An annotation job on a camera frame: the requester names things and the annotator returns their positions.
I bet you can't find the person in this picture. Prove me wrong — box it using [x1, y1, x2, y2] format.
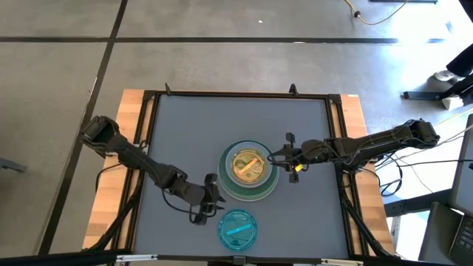
[446, 44, 473, 78]

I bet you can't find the yellow cable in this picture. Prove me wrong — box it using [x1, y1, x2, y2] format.
[343, 0, 409, 27]

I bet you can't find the blue transparent lid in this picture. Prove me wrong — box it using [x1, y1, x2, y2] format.
[217, 208, 259, 253]

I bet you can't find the black cable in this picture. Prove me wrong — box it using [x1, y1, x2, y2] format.
[376, 158, 473, 197]
[95, 162, 125, 193]

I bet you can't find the grey monitor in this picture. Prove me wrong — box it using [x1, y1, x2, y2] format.
[449, 113, 473, 219]

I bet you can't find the dark green plastic plate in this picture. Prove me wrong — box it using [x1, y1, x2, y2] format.
[217, 139, 280, 193]

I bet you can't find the grey table mat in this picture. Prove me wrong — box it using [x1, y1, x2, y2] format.
[133, 95, 350, 259]

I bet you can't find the grey stand foot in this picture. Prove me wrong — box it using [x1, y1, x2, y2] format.
[0, 157, 27, 173]

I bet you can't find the clear orange plastic plate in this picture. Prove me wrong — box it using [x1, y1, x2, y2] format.
[230, 148, 268, 185]

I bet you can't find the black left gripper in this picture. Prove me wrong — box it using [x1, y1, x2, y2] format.
[199, 172, 227, 225]

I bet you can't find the blue plastic plate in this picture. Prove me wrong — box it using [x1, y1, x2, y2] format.
[225, 140, 274, 188]

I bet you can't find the black aluminium table frame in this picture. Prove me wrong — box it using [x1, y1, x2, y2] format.
[83, 83, 396, 266]

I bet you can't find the black stand foot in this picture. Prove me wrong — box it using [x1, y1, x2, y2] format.
[384, 188, 454, 218]
[402, 75, 473, 101]

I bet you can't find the white cable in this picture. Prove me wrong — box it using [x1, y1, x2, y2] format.
[384, 123, 473, 163]

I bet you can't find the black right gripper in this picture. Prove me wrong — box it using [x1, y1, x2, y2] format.
[266, 132, 328, 185]

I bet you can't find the black keyboard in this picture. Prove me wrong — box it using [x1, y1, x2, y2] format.
[448, 216, 473, 265]

